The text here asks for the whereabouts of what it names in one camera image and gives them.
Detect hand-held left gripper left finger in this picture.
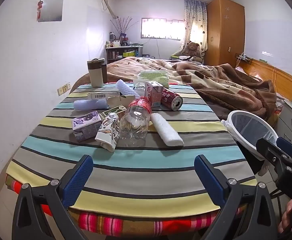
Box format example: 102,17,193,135
12,154,94,240

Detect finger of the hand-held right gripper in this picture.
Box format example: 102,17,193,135
256,137,292,179
276,137,292,160

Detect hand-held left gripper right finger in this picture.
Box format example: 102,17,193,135
194,154,278,240

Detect clear plastic bin liner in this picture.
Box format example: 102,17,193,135
221,114,277,153

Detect white round trash bin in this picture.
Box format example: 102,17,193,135
221,110,279,160

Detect purple drink carton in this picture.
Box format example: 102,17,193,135
71,110,102,143

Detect white patterned carton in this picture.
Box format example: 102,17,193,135
95,112,121,152

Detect white towel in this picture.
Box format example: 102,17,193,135
151,113,184,147

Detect light blue towel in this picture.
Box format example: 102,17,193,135
73,99,109,111

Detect clear plastic bottle red label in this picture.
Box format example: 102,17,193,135
119,96,153,147

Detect green and white small box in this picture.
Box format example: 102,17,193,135
99,105,127,120

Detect kraft paper piece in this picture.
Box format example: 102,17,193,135
107,95,129,109

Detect white cardboard box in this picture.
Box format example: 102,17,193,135
87,92,121,100

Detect red drink can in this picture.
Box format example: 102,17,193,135
160,88,184,112

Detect pink drink carton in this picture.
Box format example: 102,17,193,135
144,81,164,108

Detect white foam net sleeve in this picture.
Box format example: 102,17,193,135
115,79,142,99

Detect clear plastic wrapper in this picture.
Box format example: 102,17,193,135
133,79,148,92

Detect person's right hand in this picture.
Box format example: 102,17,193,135
278,199,292,234

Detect grey drawer cabinet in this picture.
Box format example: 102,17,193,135
274,99,292,150

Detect striped tablecloth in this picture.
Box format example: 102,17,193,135
6,81,258,218

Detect wooden bed headboard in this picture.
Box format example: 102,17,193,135
236,57,292,103

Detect red plaid cloth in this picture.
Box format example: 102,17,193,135
6,175,247,238

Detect brown patterned blanket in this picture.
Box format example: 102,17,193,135
106,56,278,120

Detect beige and brown travel mug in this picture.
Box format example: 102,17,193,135
87,58,108,88

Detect green tissue pack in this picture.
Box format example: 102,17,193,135
138,70,170,88

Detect brown teddy bear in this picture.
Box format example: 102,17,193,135
180,42,203,62

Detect wooden wardrobe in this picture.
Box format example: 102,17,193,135
206,0,246,67

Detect cluttered storage shelf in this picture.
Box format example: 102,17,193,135
105,45,144,64

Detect patterned curtain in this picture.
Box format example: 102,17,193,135
182,0,209,53

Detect window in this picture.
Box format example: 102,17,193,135
141,17,186,40

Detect bare decorative branches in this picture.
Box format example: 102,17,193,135
111,16,139,40

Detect air conditioner pipe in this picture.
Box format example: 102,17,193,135
98,0,119,20

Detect red hanging ornament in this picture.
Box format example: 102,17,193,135
37,0,45,20

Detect wall socket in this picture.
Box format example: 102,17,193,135
58,82,71,96

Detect shiny wall panel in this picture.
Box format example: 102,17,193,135
37,0,64,22

